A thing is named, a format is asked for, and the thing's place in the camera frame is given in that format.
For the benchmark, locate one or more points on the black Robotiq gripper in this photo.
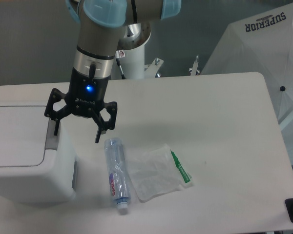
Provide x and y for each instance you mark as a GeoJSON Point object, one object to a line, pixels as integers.
{"type": "Point", "coordinates": [85, 98]}

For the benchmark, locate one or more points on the white push-lid trash can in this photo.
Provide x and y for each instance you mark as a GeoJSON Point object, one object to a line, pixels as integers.
{"type": "Point", "coordinates": [38, 163]}

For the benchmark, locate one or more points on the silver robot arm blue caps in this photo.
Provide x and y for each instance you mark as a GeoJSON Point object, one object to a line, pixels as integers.
{"type": "Point", "coordinates": [102, 25]}

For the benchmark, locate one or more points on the clear crushed plastic bottle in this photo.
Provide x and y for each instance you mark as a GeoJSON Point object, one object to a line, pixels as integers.
{"type": "Point", "coordinates": [118, 177]}

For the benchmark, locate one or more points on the clear plastic bag green strip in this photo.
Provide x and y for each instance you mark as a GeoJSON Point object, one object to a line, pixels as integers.
{"type": "Point", "coordinates": [157, 172]}

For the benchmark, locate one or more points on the white Superior umbrella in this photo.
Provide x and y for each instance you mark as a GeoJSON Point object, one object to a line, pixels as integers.
{"type": "Point", "coordinates": [262, 43]}

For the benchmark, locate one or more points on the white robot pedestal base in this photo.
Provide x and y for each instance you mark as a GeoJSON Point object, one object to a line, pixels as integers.
{"type": "Point", "coordinates": [129, 62]}

